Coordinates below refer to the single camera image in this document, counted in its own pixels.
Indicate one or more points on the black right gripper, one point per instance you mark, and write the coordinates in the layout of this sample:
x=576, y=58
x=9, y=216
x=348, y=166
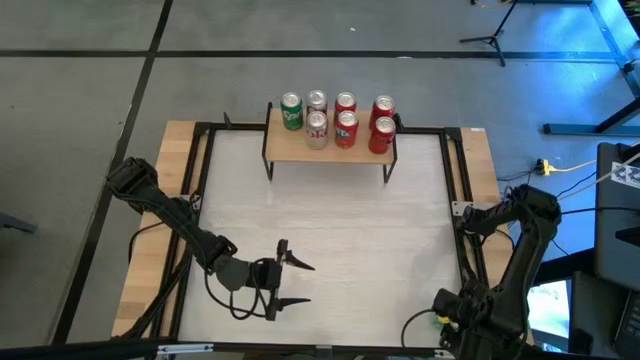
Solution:
x=460, y=310

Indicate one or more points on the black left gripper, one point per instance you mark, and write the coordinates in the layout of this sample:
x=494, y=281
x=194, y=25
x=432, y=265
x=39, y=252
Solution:
x=260, y=275

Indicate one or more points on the green Sprite can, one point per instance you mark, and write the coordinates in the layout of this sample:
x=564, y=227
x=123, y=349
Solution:
x=438, y=325
x=291, y=112

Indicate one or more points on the silver Diet Coke can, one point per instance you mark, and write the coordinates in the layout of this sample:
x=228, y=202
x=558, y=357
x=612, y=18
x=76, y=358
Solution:
x=317, y=131
x=316, y=99

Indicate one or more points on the red Fanta can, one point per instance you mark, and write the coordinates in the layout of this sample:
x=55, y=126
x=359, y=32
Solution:
x=347, y=130

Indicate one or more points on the red Coke Zero can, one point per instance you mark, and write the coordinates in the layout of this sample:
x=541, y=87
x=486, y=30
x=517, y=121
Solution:
x=382, y=136

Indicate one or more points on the red Coca-Cola can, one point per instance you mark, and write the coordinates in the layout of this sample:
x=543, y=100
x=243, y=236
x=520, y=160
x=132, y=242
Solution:
x=383, y=105
x=345, y=101

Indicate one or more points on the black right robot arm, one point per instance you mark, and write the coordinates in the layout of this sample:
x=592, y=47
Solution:
x=530, y=240

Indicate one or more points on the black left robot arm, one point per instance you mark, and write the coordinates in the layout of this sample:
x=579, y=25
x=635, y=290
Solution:
x=170, y=215

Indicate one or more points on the small yellow tag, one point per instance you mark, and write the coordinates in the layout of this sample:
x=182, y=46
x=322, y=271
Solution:
x=442, y=318

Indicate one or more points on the computer monitor screen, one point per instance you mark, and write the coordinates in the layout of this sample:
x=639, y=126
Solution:
x=552, y=310

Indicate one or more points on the black desk beam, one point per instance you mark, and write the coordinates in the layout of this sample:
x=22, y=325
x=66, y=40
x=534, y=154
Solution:
x=570, y=265

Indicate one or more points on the dark grey computer case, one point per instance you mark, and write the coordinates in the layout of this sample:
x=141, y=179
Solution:
x=592, y=315

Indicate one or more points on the black cabinet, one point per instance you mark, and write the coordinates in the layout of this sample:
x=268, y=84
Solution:
x=615, y=240

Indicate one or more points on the white marker sheet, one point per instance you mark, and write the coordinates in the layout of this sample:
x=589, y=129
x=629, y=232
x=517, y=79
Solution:
x=627, y=175

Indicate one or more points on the black crossbeam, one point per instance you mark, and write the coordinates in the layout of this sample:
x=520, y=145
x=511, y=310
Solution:
x=75, y=350

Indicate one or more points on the grey furniture leg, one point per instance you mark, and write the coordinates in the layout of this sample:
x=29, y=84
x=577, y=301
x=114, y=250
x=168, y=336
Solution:
x=15, y=223

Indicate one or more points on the black tripod stand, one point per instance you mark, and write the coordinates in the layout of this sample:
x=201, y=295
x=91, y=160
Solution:
x=495, y=37

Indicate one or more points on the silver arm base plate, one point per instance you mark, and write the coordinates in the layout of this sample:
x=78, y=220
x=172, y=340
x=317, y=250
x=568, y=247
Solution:
x=462, y=207

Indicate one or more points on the silver metal bracket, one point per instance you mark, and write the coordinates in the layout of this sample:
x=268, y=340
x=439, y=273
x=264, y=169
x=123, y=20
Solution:
x=185, y=348

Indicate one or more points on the wooden shelf with black frame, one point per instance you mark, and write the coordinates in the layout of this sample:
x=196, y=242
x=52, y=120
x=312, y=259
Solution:
x=295, y=147

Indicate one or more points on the black metal table frame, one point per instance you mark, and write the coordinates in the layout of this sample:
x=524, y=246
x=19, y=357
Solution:
x=245, y=127

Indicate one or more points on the metal stand frame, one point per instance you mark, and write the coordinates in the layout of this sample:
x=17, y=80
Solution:
x=570, y=129

